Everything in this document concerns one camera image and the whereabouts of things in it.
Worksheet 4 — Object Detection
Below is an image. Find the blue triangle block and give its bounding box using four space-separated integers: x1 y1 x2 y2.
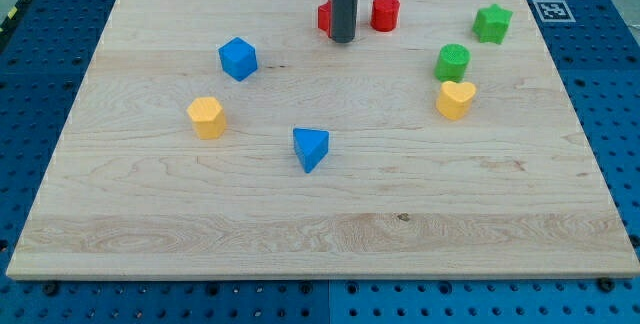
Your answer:
293 128 330 173

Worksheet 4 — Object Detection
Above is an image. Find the light wooden board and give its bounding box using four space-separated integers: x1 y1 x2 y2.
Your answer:
7 0 639 281

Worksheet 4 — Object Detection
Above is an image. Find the yellow hexagon block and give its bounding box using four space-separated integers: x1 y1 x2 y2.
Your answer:
187 97 226 139

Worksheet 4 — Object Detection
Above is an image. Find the blue cube block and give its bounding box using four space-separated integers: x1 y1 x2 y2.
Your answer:
218 37 258 81

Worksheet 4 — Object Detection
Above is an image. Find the red block behind rod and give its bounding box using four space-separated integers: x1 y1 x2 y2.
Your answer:
317 0 332 37

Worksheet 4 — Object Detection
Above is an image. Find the yellow heart block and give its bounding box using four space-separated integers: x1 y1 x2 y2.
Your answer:
436 81 477 120

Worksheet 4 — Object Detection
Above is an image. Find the green cylinder block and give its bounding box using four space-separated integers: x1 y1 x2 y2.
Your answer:
434 44 471 82

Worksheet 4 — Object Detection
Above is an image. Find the red cylinder block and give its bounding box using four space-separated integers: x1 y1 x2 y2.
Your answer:
370 0 400 32

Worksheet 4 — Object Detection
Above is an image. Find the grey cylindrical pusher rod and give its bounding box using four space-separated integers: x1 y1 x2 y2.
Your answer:
330 0 358 44

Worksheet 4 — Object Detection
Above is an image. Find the green star block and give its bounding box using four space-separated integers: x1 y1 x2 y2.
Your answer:
472 4 513 44

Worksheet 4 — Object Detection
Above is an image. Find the white fiducial marker tag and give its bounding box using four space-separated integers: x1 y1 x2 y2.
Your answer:
533 0 575 23

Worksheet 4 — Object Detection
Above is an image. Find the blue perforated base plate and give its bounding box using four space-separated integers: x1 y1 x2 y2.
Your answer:
1 0 639 323

